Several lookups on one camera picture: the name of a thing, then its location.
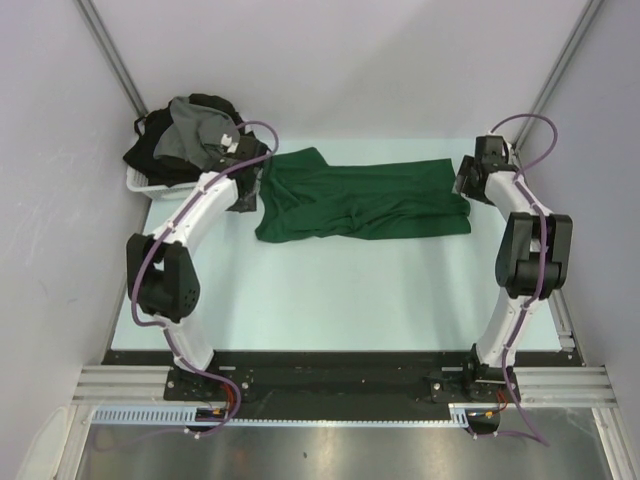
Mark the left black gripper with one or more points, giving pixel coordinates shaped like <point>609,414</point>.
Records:
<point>247,205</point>

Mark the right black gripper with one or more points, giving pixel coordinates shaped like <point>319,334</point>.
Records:
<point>464,180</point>

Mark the green t shirt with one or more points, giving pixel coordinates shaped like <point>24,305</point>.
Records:
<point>304,197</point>

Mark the black t shirt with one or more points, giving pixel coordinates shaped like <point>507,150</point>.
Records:
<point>168,171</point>

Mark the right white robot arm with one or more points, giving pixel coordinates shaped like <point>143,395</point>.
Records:
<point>533,256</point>

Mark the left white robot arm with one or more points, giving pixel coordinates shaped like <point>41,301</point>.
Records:
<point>162,282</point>

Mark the grey t shirt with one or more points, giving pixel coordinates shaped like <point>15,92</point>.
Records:
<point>198,123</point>

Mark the white plastic laundry basket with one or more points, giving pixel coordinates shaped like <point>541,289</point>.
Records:
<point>137,182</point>

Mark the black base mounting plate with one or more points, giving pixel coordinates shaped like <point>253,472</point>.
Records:
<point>349,387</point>

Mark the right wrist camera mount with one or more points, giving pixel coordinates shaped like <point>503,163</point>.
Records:
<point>508,152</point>

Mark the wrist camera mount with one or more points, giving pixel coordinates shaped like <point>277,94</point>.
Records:
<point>508,152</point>
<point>229,144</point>

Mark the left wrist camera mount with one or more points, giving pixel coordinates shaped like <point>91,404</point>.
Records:
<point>229,144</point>

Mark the right aluminium corner post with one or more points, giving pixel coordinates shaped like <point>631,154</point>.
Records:
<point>587,18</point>

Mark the aluminium corner post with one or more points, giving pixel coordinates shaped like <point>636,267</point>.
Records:
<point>587,18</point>
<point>111,54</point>

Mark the left aluminium corner post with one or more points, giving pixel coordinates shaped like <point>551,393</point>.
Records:
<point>111,54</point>

